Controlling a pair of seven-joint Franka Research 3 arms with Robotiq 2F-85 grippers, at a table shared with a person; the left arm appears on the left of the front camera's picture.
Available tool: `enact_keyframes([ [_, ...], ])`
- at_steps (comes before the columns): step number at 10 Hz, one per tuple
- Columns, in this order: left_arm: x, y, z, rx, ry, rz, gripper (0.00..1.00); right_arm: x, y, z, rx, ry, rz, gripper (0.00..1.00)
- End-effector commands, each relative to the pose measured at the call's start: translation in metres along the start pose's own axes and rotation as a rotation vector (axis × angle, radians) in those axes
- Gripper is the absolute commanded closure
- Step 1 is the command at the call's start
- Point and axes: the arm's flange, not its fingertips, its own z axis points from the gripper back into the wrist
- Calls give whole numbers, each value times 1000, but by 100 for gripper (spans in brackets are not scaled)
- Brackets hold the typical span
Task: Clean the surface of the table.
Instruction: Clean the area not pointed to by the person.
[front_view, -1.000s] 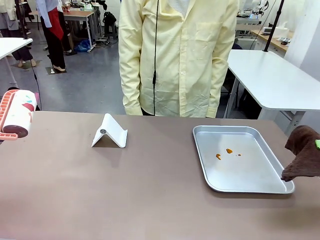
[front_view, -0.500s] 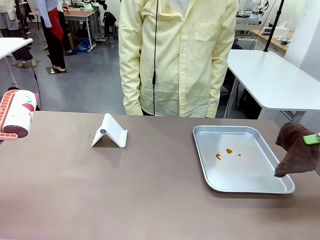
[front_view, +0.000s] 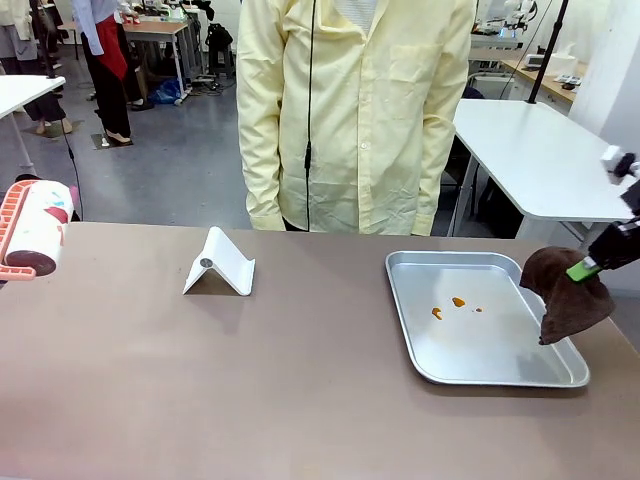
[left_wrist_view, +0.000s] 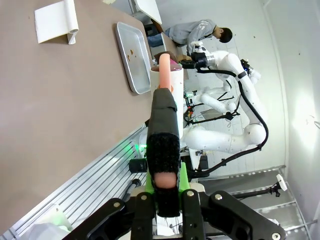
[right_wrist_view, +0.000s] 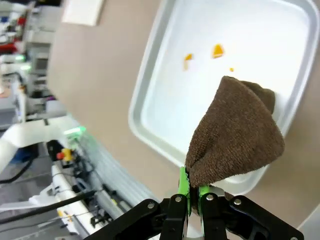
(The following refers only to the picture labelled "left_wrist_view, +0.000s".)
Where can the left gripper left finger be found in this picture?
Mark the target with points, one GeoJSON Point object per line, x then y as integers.
{"type": "Point", "coordinates": [120, 220]}

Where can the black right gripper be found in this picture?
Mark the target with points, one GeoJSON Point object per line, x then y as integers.
{"type": "Point", "coordinates": [200, 61]}

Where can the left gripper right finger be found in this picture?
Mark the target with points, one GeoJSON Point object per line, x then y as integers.
{"type": "Point", "coordinates": [220, 217]}

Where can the brown cloth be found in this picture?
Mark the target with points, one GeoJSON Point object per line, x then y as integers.
{"type": "Point", "coordinates": [172, 55]}

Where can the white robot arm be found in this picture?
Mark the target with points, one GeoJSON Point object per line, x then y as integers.
{"type": "Point", "coordinates": [217, 102]}

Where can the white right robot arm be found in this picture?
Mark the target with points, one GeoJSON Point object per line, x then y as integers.
{"type": "Point", "coordinates": [225, 142]}

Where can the person in grey hoodie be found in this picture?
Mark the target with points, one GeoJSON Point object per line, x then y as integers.
{"type": "Point", "coordinates": [197, 30]}

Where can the black stand with white head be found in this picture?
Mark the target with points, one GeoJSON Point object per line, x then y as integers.
{"type": "Point", "coordinates": [255, 193]}

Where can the black round knob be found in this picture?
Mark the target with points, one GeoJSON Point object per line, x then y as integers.
{"type": "Point", "coordinates": [137, 166]}

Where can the black tripod legs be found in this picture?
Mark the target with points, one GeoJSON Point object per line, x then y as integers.
{"type": "Point", "coordinates": [227, 115]}

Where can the metal tray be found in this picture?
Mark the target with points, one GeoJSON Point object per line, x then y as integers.
{"type": "Point", "coordinates": [140, 75]}

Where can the chunky orange scrap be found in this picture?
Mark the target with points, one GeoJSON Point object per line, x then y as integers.
{"type": "Point", "coordinates": [131, 51]}

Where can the white plastic bag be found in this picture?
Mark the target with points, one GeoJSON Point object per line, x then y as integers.
{"type": "Point", "coordinates": [50, 230]}

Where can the curled orange scrap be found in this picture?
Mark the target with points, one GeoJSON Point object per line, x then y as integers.
{"type": "Point", "coordinates": [128, 58]}

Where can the large white table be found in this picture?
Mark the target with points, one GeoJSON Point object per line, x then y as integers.
{"type": "Point", "coordinates": [147, 7]}

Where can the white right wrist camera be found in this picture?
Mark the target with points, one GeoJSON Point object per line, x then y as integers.
{"type": "Point", "coordinates": [197, 47]}

